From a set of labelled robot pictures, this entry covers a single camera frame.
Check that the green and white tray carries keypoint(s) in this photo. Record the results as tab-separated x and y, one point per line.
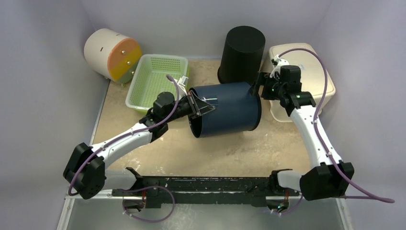
150	79

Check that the cream perforated plastic basket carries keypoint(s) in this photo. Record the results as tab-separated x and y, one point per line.
312	74

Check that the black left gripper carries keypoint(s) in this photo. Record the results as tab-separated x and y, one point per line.
197	107

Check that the aluminium frame rail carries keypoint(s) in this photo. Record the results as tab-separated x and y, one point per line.
341	201

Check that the large black plastic bin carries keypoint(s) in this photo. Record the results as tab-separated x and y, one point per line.
242	55

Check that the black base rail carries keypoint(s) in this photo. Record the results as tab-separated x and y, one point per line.
254	191

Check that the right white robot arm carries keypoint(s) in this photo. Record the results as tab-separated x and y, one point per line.
329	175

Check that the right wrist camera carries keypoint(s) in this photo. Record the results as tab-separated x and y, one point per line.
277	63

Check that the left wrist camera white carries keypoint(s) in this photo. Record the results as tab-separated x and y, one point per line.
182	83

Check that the white drum with coloured drawers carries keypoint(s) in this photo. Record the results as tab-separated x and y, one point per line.
113	55

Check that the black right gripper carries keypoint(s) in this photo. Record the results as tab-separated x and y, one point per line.
260	84

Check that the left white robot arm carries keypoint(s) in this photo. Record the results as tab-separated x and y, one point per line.
86	168

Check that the dark blue bin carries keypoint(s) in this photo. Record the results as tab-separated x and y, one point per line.
236	110

